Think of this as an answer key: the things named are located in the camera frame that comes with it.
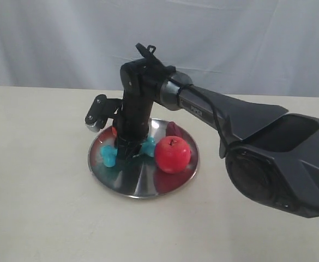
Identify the teal toy bone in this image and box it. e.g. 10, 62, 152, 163
100, 136, 156, 168

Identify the dark purple object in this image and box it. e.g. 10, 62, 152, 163
165, 121, 183, 138

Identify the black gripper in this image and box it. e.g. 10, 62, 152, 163
116, 92, 153, 161

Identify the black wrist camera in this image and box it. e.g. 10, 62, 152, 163
85, 94, 122, 133

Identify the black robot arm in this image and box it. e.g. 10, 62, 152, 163
116, 59, 319, 218

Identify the white backdrop cloth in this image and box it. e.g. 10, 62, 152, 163
0, 1, 319, 97

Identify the round stainless steel plate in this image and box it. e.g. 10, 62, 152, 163
88, 126, 200, 199

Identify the orange toy pumpkin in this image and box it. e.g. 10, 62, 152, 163
111, 126, 117, 137

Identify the black cable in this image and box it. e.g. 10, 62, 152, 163
135, 43, 231, 159

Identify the red apple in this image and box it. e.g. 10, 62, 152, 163
154, 136, 191, 174

